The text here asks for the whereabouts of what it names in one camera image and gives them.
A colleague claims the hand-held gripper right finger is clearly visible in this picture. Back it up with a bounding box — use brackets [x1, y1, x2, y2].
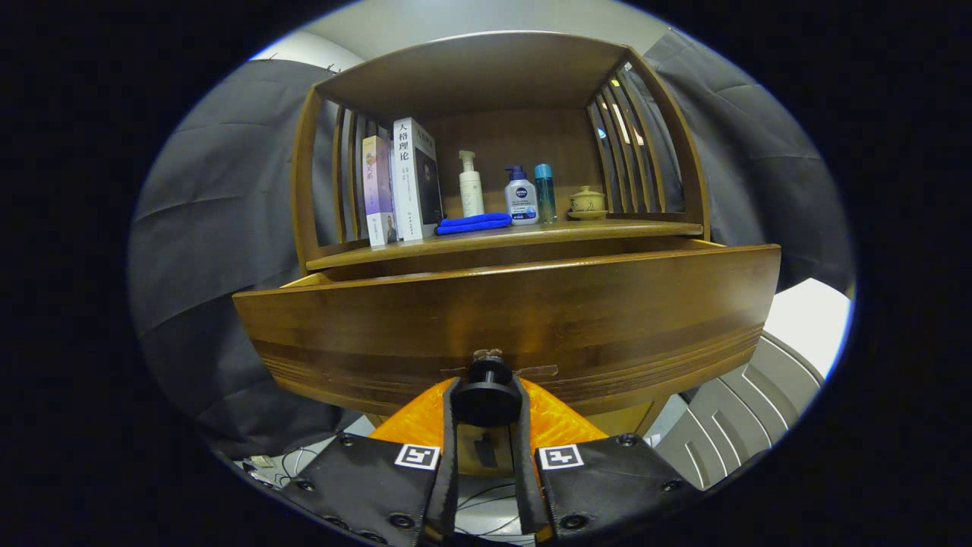
[510, 376, 703, 544]

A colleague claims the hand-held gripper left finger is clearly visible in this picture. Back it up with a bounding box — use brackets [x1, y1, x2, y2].
[281, 378, 462, 547]

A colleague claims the wooden drawer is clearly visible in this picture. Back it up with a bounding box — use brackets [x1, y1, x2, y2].
[232, 237, 783, 430]

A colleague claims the wooden countertop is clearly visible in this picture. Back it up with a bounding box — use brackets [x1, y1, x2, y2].
[305, 219, 705, 271]

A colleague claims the wooden cabinet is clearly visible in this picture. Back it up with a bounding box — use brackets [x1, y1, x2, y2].
[291, 30, 711, 479]

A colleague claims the blue folded cloth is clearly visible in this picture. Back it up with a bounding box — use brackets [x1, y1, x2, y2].
[436, 212, 513, 236]

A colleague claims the white bottle with blue pump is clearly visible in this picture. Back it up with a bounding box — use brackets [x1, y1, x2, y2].
[504, 166, 540, 226]

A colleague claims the teal bottle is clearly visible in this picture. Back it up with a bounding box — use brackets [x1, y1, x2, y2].
[534, 163, 557, 224]

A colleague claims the purple book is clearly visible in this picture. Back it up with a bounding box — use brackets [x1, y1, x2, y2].
[361, 135, 399, 248]

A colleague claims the white book with portrait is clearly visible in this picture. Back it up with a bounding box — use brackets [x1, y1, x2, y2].
[391, 116, 445, 242]

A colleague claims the white grooved appliance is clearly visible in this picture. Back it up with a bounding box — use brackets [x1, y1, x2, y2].
[653, 277, 853, 491]

